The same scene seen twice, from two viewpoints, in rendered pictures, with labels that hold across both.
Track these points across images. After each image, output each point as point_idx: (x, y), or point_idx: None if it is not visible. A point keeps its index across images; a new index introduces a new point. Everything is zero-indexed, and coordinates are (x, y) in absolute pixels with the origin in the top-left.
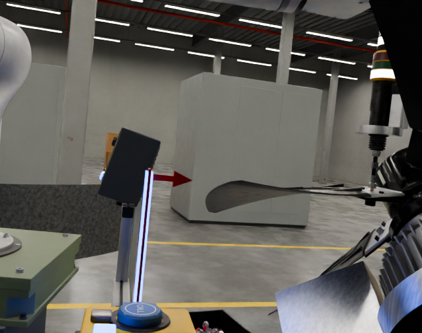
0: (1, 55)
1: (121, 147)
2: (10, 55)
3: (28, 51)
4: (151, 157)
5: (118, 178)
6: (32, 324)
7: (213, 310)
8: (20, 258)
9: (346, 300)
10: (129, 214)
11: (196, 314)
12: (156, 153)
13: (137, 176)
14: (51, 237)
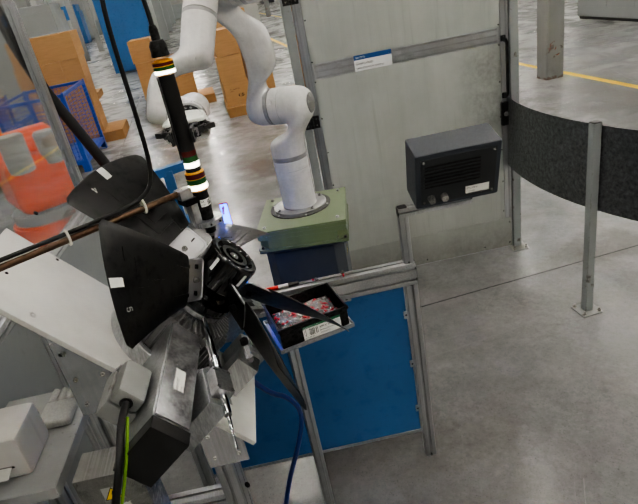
0: (277, 115)
1: (406, 156)
2: (282, 114)
3: (295, 107)
4: (414, 170)
5: (409, 182)
6: (311, 257)
7: (343, 302)
8: (285, 222)
9: None
10: (397, 214)
11: (337, 297)
12: (415, 167)
13: (413, 184)
14: (331, 215)
